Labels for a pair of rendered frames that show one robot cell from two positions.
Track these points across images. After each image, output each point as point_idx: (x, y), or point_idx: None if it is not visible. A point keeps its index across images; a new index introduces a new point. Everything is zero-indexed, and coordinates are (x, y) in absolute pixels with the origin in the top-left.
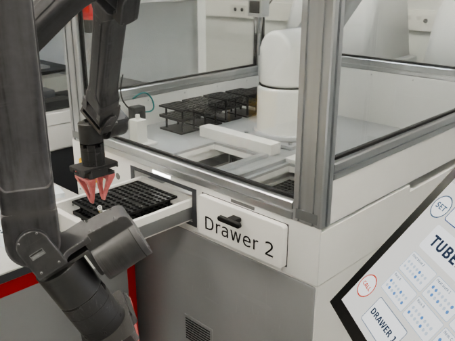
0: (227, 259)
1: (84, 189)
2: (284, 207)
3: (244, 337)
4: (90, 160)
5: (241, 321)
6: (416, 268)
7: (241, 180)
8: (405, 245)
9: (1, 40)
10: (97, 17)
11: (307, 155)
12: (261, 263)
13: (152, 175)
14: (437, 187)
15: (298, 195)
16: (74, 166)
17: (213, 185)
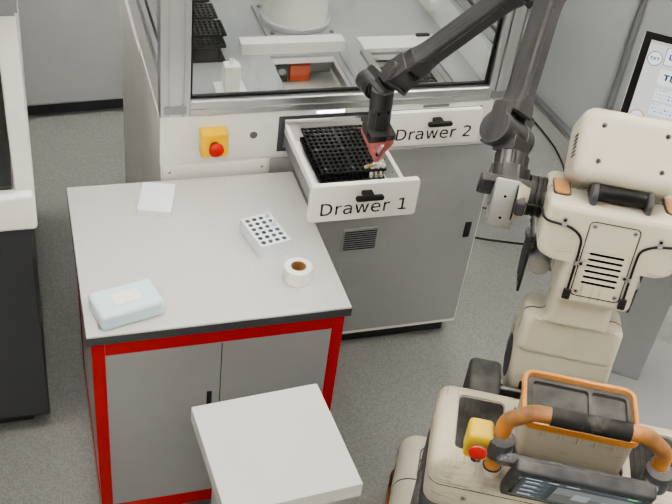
0: (410, 157)
1: (373, 152)
2: (478, 93)
3: (418, 213)
4: (389, 122)
5: (417, 202)
6: (665, 96)
7: (432, 86)
8: (646, 86)
9: None
10: (507, 6)
11: (509, 49)
12: (447, 145)
13: (315, 116)
14: (641, 47)
15: (495, 80)
16: (376, 135)
17: (405, 99)
